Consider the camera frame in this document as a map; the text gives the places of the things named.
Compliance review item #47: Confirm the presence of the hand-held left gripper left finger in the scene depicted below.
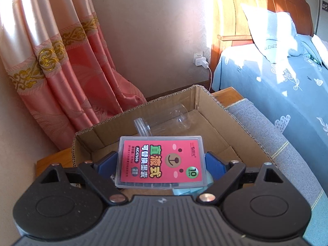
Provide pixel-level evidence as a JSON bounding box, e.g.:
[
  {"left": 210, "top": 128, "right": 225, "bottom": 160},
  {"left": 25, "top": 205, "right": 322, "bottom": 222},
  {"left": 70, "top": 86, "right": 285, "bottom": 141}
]
[{"left": 38, "top": 151, "right": 128, "bottom": 206}]

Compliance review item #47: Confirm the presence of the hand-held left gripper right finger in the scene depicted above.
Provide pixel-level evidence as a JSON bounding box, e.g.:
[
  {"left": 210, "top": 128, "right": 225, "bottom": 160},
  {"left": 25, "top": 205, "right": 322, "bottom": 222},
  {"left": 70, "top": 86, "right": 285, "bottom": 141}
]
[{"left": 196, "top": 152, "right": 285, "bottom": 206}]

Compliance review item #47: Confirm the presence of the light blue round case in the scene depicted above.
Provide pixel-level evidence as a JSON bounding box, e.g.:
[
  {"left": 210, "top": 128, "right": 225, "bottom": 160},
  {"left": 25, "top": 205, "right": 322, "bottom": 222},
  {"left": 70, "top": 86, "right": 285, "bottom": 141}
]
[{"left": 172, "top": 174, "right": 213, "bottom": 196}]

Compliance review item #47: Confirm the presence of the brown cardboard box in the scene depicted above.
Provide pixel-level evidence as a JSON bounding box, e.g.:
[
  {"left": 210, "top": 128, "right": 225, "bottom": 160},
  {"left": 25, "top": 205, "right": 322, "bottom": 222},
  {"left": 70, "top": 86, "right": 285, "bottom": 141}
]
[{"left": 72, "top": 84, "right": 278, "bottom": 198}]

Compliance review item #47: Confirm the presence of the pink label plastic case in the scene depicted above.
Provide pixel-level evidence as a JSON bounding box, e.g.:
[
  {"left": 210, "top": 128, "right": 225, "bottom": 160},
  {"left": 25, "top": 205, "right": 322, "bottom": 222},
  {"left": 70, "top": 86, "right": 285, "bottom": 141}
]
[{"left": 114, "top": 134, "right": 213, "bottom": 190}]

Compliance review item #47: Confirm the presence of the clear plastic jar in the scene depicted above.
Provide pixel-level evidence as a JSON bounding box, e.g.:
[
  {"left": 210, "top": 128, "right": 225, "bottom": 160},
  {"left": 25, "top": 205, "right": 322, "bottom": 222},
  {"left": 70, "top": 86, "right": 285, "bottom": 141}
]
[{"left": 134, "top": 103, "right": 190, "bottom": 137}]

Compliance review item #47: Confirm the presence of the checked teal grey cloth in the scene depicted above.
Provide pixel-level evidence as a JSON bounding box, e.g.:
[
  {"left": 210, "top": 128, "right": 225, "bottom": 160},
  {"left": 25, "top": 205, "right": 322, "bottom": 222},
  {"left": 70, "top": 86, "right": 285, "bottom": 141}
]
[{"left": 228, "top": 98, "right": 328, "bottom": 246}]

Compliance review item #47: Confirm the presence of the blue patterned bed sheet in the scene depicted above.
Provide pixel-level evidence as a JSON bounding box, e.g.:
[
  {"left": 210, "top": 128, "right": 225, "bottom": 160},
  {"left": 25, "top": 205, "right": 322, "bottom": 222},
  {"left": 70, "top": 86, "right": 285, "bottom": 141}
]
[{"left": 211, "top": 34, "right": 328, "bottom": 170}]

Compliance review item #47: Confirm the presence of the pink curtain with gold band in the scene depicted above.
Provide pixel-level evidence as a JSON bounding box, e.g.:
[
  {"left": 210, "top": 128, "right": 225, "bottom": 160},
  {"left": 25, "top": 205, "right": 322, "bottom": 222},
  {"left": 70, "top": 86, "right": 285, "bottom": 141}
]
[{"left": 0, "top": 0, "right": 147, "bottom": 151}]

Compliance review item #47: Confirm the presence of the small green object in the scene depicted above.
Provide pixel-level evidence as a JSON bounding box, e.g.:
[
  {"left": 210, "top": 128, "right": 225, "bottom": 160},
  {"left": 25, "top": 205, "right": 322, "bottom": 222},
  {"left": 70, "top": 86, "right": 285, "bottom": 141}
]
[{"left": 306, "top": 54, "right": 322, "bottom": 66}]

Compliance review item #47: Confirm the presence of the light blue pillow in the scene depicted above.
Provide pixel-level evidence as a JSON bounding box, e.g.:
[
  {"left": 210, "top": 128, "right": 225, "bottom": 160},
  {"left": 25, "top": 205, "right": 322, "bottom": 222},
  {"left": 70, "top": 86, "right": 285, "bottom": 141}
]
[{"left": 241, "top": 4, "right": 305, "bottom": 63}]

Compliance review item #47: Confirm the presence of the white pillow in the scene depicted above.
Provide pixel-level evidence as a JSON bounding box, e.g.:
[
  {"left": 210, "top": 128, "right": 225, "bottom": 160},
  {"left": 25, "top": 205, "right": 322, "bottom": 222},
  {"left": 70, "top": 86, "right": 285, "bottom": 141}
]
[{"left": 311, "top": 34, "right": 328, "bottom": 69}]

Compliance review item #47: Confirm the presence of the grey cabinet panel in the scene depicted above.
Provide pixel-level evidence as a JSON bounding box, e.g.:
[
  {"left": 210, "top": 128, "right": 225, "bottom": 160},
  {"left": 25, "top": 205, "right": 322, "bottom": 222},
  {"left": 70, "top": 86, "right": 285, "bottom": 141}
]
[{"left": 313, "top": 0, "right": 328, "bottom": 40}]

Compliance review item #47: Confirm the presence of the white charger cable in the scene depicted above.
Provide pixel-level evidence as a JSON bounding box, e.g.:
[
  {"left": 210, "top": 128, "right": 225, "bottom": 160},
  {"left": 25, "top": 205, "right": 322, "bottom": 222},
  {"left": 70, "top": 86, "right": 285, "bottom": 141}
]
[{"left": 207, "top": 65, "right": 214, "bottom": 93}]

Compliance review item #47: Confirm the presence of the white wall socket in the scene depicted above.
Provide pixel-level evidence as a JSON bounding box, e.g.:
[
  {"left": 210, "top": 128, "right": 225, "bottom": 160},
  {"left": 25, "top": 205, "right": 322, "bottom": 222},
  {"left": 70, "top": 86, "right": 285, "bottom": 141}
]
[{"left": 192, "top": 52, "right": 205, "bottom": 65}]

